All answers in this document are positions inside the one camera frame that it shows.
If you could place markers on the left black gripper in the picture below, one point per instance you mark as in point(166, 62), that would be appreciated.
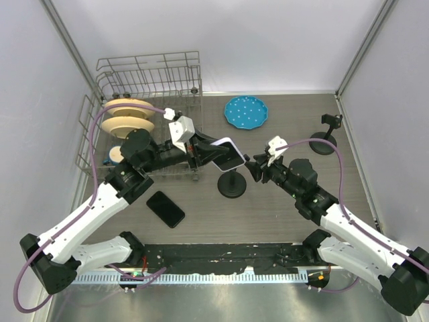
point(199, 149)

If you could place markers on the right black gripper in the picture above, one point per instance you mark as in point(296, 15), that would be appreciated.
point(257, 171)

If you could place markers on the black phone stand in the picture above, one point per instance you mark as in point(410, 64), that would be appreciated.
point(232, 184)
point(334, 122)

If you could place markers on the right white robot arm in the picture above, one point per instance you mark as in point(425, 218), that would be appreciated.
point(399, 273)

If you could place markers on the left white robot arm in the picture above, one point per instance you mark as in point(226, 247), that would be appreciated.
point(59, 255)

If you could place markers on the black phone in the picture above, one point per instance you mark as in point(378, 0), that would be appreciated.
point(165, 209)

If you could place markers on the blue dotted plate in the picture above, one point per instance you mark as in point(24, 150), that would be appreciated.
point(246, 112)

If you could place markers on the upper beige plate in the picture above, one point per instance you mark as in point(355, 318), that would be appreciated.
point(128, 110)

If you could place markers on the beige plate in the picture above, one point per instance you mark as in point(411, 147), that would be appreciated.
point(121, 126)
point(128, 110)

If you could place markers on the lower beige plate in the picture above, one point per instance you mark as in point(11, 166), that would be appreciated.
point(121, 126)

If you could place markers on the blue mug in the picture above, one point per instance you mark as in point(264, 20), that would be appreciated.
point(114, 156)

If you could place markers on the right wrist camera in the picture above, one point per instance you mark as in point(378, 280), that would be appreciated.
point(275, 149)

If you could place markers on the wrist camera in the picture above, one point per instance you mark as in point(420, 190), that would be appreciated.
point(275, 149)
point(181, 131)

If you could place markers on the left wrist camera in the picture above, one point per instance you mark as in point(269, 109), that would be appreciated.
point(181, 131)

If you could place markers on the grey wire dish rack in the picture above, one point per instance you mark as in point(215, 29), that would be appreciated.
point(164, 80)

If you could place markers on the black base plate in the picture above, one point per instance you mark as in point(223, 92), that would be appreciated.
point(226, 259)

